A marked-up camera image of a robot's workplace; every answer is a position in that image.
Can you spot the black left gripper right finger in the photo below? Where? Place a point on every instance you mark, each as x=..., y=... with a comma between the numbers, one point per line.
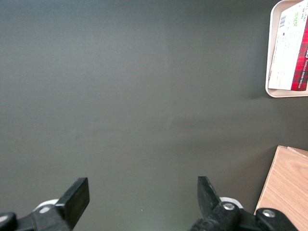
x=209, y=199

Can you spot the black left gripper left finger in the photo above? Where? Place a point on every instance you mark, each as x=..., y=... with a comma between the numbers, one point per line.
x=72, y=202

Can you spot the cream plastic tray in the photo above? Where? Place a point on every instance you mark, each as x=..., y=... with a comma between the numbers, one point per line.
x=270, y=60

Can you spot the light wooden board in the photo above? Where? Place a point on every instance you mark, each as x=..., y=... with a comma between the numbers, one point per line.
x=286, y=185

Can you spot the red tartan shortbread box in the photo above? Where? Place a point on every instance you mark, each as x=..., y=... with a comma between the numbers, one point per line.
x=292, y=53

